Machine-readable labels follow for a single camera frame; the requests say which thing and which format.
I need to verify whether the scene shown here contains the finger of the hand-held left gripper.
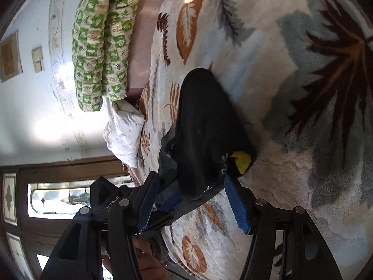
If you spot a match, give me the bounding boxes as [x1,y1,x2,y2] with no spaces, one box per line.
[156,173,183,214]
[139,210,175,237]

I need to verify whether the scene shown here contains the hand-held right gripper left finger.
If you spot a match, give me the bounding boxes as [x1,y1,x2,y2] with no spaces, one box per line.
[41,171,161,280]

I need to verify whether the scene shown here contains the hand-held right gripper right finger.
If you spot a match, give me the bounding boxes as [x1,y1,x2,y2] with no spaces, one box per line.
[224,175,343,280]

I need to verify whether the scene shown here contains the black pants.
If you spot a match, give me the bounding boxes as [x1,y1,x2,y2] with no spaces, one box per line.
[159,68,258,214]

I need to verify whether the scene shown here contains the person's left hand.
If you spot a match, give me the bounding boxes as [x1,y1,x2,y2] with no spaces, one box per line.
[102,238,177,280]

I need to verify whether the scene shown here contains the white leaf print pillow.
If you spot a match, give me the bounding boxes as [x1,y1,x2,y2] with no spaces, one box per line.
[103,98,145,169]

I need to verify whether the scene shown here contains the stained glass window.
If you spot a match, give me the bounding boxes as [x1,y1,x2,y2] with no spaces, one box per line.
[0,159,137,280]

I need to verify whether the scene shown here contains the leaf print fleece blanket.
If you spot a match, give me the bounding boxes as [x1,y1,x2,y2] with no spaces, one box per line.
[128,0,369,280]

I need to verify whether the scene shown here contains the green patterned folded quilt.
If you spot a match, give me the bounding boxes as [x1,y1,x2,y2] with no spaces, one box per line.
[72,0,139,113]

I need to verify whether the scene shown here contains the pink bed sheet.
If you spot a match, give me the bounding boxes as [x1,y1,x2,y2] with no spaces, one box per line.
[126,0,183,101]

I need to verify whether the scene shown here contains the beige wall switch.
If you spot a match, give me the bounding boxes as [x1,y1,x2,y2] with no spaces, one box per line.
[31,47,45,73]

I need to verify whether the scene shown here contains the wooden wall frame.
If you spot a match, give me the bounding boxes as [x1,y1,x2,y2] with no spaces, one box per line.
[0,31,23,83]

